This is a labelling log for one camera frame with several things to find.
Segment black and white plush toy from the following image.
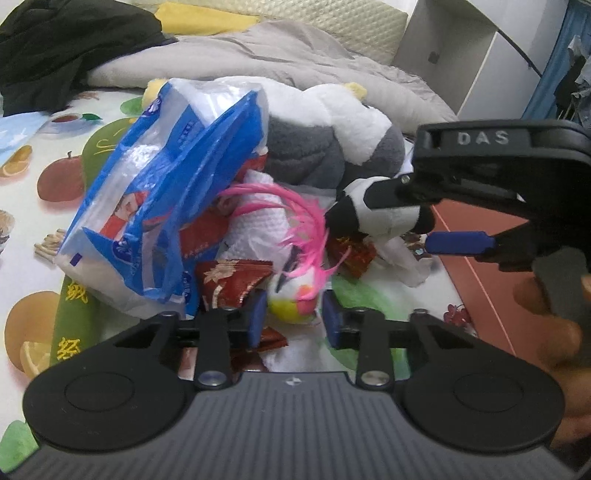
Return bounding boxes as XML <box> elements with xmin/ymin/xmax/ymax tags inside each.
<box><xmin>325</xmin><ymin>176</ymin><xmax>437</xmax><ymax>241</ymax></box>

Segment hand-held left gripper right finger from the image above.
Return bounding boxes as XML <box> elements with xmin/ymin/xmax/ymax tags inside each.
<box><xmin>322</xmin><ymin>292</ymin><xmax>490</xmax><ymax>391</ymax></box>

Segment white crumpled plastic wrap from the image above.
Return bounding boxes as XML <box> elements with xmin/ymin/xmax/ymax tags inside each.
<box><xmin>376</xmin><ymin>231</ymin><xmax>435</xmax><ymax>288</ymax></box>

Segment food printed bed sheet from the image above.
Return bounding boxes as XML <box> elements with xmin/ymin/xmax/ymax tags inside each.
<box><xmin>0</xmin><ymin>88</ymin><xmax>481</xmax><ymax>462</ymax></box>

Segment white paper towel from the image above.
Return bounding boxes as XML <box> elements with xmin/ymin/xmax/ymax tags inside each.
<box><xmin>222</xmin><ymin>168</ymin><xmax>296</xmax><ymax>278</ymax></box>

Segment blue and white plastic bag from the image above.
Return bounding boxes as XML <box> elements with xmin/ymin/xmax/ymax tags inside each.
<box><xmin>54</xmin><ymin>78</ymin><xmax>271</xmax><ymax>319</ymax></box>

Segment red foil snack packet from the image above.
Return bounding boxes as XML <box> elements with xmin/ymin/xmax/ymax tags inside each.
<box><xmin>325</xmin><ymin>234</ymin><xmax>378</xmax><ymax>278</ymax></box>
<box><xmin>194</xmin><ymin>259</ymin><xmax>274</xmax><ymax>315</ymax></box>
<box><xmin>178</xmin><ymin>212</ymin><xmax>232</xmax><ymax>278</ymax></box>
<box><xmin>231</xmin><ymin>327</ymin><xmax>290</xmax><ymax>372</ymax></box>

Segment pink feather ball toy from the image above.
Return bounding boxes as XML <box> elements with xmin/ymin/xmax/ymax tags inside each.
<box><xmin>217</xmin><ymin>182</ymin><xmax>347</xmax><ymax>326</ymax></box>

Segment grey and white penguin plush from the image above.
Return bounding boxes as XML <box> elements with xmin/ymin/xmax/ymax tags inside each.
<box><xmin>142</xmin><ymin>76</ymin><xmax>407</xmax><ymax>188</ymax></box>

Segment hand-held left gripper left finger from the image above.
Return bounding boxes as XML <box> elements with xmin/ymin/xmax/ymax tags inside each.
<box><xmin>113</xmin><ymin>291</ymin><xmax>269</xmax><ymax>391</ymax></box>

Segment grey blanket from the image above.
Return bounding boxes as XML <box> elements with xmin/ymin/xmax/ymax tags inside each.
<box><xmin>88</xmin><ymin>21</ymin><xmax>458</xmax><ymax>134</ymax></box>

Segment person's right hand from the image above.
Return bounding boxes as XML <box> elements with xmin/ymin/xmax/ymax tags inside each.
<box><xmin>512</xmin><ymin>274</ymin><xmax>591</xmax><ymax>445</ymax></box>

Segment pink box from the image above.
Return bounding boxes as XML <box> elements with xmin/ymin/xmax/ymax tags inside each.
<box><xmin>431</xmin><ymin>200</ymin><xmax>550</xmax><ymax>352</ymax></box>

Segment white cabinet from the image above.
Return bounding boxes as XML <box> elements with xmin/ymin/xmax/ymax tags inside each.
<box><xmin>392</xmin><ymin>0</ymin><xmax>568</xmax><ymax>123</ymax></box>

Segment black clothing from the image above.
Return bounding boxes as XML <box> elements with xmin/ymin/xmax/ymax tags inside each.
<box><xmin>0</xmin><ymin>0</ymin><xmax>178</xmax><ymax>116</ymax></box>

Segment dark hanging clothes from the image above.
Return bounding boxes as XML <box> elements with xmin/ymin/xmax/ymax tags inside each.
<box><xmin>554</xmin><ymin>37</ymin><xmax>591</xmax><ymax>130</ymax></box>

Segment yellow pillow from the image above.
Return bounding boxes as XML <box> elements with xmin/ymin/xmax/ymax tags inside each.
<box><xmin>154</xmin><ymin>2</ymin><xmax>264</xmax><ymax>37</ymax></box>

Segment black cable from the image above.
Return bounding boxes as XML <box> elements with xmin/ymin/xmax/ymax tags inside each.
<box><xmin>468</xmin><ymin>0</ymin><xmax>546</xmax><ymax>78</ymax></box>

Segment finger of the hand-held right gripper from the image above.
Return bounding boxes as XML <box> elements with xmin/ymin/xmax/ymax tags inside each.
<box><xmin>365</xmin><ymin>175</ymin><xmax>417</xmax><ymax>209</ymax></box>
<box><xmin>424</xmin><ymin>231</ymin><xmax>503</xmax><ymax>258</ymax></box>

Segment blue curtain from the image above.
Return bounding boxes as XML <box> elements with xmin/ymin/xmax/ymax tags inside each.
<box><xmin>522</xmin><ymin>4</ymin><xmax>591</xmax><ymax>123</ymax></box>

